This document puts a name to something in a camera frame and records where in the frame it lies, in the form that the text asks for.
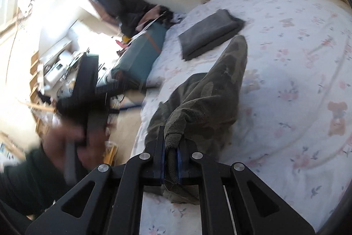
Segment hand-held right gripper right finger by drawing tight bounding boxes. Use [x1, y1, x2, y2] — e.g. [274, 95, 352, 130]
[177, 139, 315, 235]

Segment person's left forearm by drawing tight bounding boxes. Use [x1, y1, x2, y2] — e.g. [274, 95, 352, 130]
[0, 147, 72, 222]

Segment teal padded bed board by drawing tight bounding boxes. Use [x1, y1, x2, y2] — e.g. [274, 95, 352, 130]
[111, 22, 167, 87]

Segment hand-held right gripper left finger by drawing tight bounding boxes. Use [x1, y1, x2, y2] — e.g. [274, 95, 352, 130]
[25, 126, 165, 235]

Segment camouflage pants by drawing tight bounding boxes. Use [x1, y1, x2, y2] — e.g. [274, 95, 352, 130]
[144, 35, 248, 205]

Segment person's left hand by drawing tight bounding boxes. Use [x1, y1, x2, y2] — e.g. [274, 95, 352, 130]
[41, 119, 110, 172]

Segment folded grey pants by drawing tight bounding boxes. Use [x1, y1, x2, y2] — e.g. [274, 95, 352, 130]
[178, 9, 245, 61]

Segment bed with floral sheet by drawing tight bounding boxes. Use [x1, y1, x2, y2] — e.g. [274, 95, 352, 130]
[129, 0, 352, 235]

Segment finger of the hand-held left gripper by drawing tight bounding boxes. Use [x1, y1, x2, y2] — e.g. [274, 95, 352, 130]
[76, 55, 99, 99]
[96, 81, 130, 99]

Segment pile of mixed clothes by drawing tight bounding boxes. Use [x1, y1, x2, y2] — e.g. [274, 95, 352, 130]
[118, 4, 182, 37]

